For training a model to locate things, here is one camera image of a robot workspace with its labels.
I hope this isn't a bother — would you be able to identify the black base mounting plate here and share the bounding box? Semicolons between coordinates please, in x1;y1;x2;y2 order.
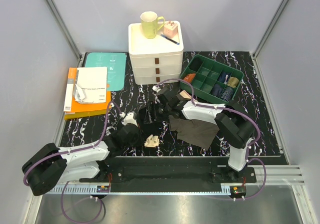
79;156;257;183

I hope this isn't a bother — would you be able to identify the rolled grey-blue garment in tray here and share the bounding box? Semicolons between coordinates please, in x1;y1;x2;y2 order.
211;84;223;98

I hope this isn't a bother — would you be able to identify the rolled striped garment in tray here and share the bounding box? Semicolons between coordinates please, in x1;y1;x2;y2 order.
220;86;234;102

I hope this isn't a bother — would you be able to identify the rolled navy garment in tray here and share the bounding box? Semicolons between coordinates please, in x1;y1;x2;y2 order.
217;71;230;84

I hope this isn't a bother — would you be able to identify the blue pen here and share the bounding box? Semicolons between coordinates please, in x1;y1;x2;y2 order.
161;34;180;45

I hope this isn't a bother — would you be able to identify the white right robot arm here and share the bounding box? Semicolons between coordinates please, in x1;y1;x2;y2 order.
152;84;261;182

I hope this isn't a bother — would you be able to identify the green divided organizer tray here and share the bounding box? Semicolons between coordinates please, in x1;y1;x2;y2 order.
180;54;244;104

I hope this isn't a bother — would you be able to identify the black underwear with cream waistband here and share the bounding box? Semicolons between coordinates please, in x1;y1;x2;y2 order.
138;106;163;148

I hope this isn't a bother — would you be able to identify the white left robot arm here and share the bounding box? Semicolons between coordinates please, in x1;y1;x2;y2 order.
21;112;142;196

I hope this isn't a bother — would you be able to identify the teal plastic board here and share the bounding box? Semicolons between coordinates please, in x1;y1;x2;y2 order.
84;52;127;91

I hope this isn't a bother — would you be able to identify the pink power adapter cube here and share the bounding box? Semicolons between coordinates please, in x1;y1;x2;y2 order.
163;21;178;39

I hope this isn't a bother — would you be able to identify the grey underwear with cream waistband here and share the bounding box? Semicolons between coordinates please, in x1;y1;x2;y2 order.
168;90;219;150

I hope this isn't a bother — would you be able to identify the white paper manual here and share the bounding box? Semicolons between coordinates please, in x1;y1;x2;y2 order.
74;67;108;104

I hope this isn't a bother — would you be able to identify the white three-drawer storage unit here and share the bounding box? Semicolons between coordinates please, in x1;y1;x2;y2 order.
128;21;184;85

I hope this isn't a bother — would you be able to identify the rolled orange garment in tray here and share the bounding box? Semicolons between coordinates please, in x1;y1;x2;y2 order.
183;73;196;84

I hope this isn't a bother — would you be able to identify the rolled khaki garment in tray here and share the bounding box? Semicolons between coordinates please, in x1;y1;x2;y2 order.
226;77;239;88

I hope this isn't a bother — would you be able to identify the rolled black garment in tray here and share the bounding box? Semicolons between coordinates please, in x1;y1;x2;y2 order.
189;58;203;72

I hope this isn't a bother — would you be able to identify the orange book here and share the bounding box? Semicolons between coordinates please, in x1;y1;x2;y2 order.
63;67;112;120

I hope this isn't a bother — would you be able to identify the yellow-green mug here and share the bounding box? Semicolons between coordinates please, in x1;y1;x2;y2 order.
140;11;165;39

